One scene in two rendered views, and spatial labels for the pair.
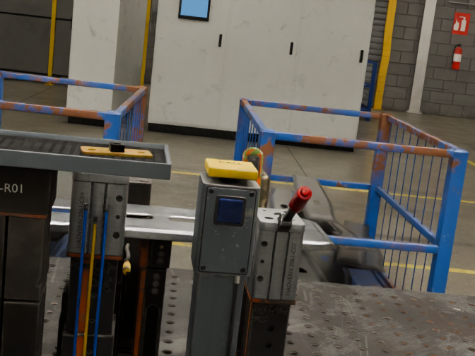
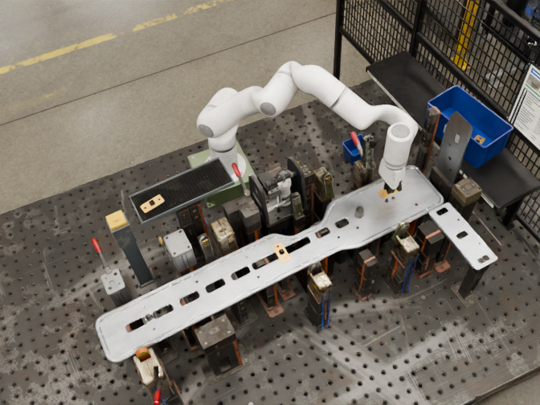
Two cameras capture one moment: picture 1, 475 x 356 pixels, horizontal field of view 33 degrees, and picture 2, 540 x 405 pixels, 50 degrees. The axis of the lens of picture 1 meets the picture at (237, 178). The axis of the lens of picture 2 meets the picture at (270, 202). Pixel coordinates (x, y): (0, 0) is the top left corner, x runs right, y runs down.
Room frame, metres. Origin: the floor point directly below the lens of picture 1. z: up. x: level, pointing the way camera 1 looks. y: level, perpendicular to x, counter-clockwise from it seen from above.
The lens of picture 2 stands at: (2.26, 0.23, 2.89)
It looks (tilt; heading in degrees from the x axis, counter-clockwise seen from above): 55 degrees down; 165
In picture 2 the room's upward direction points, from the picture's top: 5 degrees counter-clockwise
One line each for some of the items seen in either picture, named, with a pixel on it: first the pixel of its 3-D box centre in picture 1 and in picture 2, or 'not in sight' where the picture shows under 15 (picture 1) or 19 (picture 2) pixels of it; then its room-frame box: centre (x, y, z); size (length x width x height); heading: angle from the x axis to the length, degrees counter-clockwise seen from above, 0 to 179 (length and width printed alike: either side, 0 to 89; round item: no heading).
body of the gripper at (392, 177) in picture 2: not in sight; (393, 169); (1.16, 1.00, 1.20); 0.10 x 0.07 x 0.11; 8
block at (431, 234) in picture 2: not in sight; (424, 249); (1.34, 1.10, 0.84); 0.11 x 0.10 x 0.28; 8
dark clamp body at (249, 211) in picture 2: not in sight; (251, 232); (1.04, 0.48, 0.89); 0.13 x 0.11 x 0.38; 8
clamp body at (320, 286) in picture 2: not in sight; (319, 297); (1.39, 0.62, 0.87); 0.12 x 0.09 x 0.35; 8
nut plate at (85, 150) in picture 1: (116, 148); (152, 202); (0.95, 0.15, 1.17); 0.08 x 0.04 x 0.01; 107
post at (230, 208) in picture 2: not in sight; (235, 235); (1.03, 0.42, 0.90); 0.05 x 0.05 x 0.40; 8
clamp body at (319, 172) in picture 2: not in sight; (321, 201); (1.00, 0.80, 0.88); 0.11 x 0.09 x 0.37; 8
